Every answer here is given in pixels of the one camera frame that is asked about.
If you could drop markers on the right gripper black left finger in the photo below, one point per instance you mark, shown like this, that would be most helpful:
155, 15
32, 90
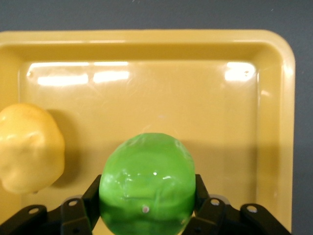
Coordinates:
78, 215

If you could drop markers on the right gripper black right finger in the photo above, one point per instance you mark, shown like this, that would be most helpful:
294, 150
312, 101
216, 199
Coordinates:
215, 218

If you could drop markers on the yellow potato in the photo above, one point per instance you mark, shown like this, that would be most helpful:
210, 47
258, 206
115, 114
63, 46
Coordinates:
29, 151

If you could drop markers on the green apple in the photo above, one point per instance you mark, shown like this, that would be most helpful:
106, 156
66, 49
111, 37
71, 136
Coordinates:
146, 171

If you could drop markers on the yellow plastic tray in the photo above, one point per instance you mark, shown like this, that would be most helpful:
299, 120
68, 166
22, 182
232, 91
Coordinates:
171, 98

